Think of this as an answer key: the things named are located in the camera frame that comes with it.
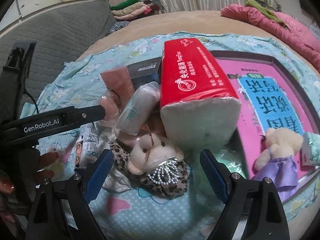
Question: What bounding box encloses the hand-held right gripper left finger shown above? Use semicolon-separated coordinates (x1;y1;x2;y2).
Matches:
25;149;115;240

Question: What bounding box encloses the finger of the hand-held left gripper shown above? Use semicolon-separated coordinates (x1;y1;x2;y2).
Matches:
0;104;106;144

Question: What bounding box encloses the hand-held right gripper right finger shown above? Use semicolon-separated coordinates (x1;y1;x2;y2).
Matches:
199;149;290;240

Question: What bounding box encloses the leopard dress teddy bear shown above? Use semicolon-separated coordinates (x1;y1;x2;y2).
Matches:
110;132;189;200

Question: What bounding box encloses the purple dress teddy bear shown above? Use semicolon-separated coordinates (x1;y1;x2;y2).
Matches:
251;127;304;195

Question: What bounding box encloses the salmon packet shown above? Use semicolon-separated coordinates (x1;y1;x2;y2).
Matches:
99;65;135;123

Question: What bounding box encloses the dark-rimmed pink printed tray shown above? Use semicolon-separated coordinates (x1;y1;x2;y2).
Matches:
209;50;320;204

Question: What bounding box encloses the red tissue pack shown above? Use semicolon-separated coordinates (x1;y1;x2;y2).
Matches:
159;38;242;148

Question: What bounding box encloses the person's left hand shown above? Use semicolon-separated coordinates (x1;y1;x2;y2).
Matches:
0;152;60;224

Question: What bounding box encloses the white printed packet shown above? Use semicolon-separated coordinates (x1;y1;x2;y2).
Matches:
75;122;118;168

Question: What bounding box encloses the grey quilted cushion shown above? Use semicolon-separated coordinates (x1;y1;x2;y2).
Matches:
0;0;118;105

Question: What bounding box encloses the blue cartoon printed blanket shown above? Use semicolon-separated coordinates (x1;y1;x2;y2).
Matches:
35;31;320;240

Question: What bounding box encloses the grey small tissue pack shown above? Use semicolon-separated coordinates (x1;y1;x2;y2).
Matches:
117;83;160;136

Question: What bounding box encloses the green small tissue pack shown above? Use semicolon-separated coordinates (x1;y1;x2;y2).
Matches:
300;132;320;167

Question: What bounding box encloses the black box with white label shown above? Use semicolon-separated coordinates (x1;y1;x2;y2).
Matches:
126;56;163;85

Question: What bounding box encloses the dark patterned cloth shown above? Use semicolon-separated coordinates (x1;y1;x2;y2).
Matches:
106;21;129;37

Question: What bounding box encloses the stack of folded clothes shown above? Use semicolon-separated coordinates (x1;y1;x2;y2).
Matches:
110;0;165;22

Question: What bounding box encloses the pink quilt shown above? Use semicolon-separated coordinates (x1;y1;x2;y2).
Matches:
220;4;320;65

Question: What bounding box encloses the green cloth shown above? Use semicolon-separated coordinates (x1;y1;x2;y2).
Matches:
245;0;288;27

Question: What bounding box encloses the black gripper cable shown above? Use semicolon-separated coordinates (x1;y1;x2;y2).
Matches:
24;89;39;115

